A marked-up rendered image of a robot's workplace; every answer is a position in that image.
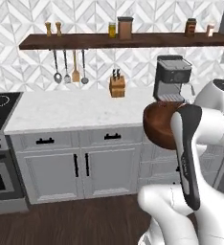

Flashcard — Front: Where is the brown bowl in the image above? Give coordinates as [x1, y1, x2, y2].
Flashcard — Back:
[143, 101, 186, 151]

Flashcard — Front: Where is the grey cupboard door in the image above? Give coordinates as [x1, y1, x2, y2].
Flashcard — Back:
[81, 144, 143, 199]
[16, 147, 85, 204]

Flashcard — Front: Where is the grey drawer front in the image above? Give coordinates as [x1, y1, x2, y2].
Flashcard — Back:
[78, 126, 145, 148]
[18, 130, 80, 152]

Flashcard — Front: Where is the wooden knife block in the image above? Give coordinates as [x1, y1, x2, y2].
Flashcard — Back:
[108, 68, 127, 99]

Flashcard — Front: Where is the wooden spatula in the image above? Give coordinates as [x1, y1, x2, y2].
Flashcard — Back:
[71, 49, 81, 83]

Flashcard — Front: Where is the grey drawer cabinet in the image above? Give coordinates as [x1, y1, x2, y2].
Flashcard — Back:
[137, 133, 224, 189]

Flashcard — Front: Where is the metal slotted spoon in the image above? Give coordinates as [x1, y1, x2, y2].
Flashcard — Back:
[62, 49, 73, 85]

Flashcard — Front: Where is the metal ladle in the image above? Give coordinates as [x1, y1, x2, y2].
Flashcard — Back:
[52, 49, 63, 85]

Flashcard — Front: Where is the black and silver coffee machine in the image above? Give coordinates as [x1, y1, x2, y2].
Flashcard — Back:
[152, 55, 195, 104]

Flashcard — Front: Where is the yellow glass jar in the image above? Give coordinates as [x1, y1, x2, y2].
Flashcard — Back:
[108, 21, 118, 39]

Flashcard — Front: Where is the brown canister with dark lid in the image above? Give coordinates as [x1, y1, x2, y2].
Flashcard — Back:
[117, 16, 134, 41]

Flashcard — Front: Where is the black hob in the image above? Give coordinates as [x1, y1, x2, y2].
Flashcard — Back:
[0, 92, 24, 131]

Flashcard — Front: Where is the silver oven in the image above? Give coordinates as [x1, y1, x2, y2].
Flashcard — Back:
[0, 128, 31, 216]

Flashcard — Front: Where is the dark brown jar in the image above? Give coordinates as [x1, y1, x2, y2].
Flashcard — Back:
[184, 17, 198, 37]

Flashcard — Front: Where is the small pale pink cup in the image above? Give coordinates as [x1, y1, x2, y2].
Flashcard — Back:
[206, 23, 216, 38]

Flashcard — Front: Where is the black drawer handle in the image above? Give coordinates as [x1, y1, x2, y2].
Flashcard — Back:
[103, 132, 123, 141]
[35, 137, 56, 145]

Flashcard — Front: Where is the black cupboard door handle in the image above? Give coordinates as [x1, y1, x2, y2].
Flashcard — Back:
[73, 153, 79, 178]
[84, 152, 91, 177]

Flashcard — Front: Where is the dark wooden wall shelf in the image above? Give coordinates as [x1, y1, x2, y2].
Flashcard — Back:
[18, 32, 224, 51]

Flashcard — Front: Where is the dark utensil rail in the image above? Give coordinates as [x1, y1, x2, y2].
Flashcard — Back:
[48, 48, 88, 52]

